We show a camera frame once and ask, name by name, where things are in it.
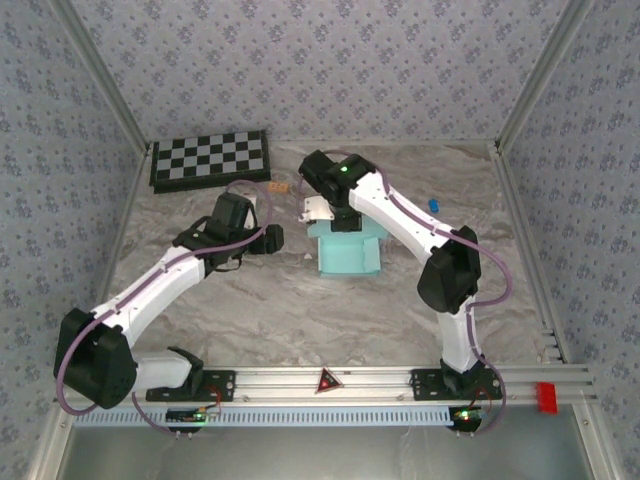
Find light teal paper box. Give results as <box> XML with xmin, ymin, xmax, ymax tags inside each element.
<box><xmin>305</xmin><ymin>215</ymin><xmax>391</xmax><ymax>280</ymax></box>

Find black grey chessboard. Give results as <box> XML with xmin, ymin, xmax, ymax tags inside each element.
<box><xmin>148</xmin><ymin>129</ymin><xmax>274</xmax><ymax>195</ymax></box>

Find black red triangle marker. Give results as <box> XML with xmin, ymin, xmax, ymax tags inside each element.
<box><xmin>313</xmin><ymin>367</ymin><xmax>345</xmax><ymax>396</ymax></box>

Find small green circuit board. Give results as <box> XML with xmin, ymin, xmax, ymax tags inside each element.
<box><xmin>448</xmin><ymin>405</ymin><xmax>489</xmax><ymax>432</ymax></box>
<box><xmin>165</xmin><ymin>407</ymin><xmax>209</xmax><ymax>426</ymax></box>

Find grey metal sheet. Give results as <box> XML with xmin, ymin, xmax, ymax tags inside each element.
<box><xmin>59</xmin><ymin>424</ymin><xmax>594</xmax><ymax>480</ymax></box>

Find aluminium side rail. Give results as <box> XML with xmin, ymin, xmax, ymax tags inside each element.
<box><xmin>489</xmin><ymin>142</ymin><xmax>574</xmax><ymax>366</ymax></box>
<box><xmin>74</xmin><ymin>142</ymin><xmax>154</xmax><ymax>369</ymax></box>

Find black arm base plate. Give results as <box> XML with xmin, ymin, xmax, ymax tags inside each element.
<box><xmin>145</xmin><ymin>368</ymin><xmax>237</xmax><ymax>403</ymax></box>
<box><xmin>410</xmin><ymin>368</ymin><xmax>503</xmax><ymax>401</ymax></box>

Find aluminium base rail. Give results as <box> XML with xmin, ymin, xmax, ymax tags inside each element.
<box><xmin>53</xmin><ymin>364</ymin><xmax>599</xmax><ymax>406</ymax></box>

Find aluminium corner post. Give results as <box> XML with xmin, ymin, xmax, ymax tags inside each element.
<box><xmin>494</xmin><ymin>0</ymin><xmax>599</xmax><ymax>151</ymax></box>
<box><xmin>47</xmin><ymin>0</ymin><xmax>154</xmax><ymax>154</ymax></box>

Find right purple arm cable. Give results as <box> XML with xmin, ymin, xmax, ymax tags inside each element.
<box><xmin>297</xmin><ymin>148</ymin><xmax>512</xmax><ymax>439</ymax></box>

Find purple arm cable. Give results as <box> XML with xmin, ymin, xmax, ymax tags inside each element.
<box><xmin>53</xmin><ymin>179</ymin><xmax>275</xmax><ymax>441</ymax></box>
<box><xmin>297</xmin><ymin>148</ymin><xmax>512</xmax><ymax>439</ymax></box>

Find slotted pale blue cable duct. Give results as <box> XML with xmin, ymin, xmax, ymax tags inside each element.
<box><xmin>74</xmin><ymin>405</ymin><xmax>454</xmax><ymax>427</ymax></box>

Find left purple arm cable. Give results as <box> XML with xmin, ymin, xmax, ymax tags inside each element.
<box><xmin>53</xmin><ymin>179</ymin><xmax>275</xmax><ymax>441</ymax></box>

